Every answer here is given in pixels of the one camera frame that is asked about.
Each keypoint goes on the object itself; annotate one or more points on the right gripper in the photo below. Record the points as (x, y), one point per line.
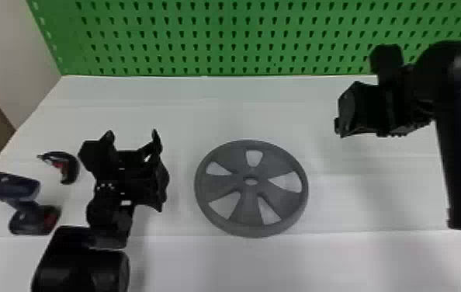
(403, 106)

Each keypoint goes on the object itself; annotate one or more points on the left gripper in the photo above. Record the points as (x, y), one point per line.
(126, 175)

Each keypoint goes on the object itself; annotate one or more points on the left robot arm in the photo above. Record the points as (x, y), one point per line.
(79, 261)

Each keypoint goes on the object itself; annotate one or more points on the grey wheel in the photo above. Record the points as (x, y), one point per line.
(251, 188)

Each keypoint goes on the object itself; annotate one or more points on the black red curved part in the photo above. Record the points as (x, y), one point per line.
(65, 163)

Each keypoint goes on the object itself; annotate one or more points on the drill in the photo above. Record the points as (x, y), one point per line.
(14, 191)

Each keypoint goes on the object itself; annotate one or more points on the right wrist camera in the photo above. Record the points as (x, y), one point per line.
(386, 62)

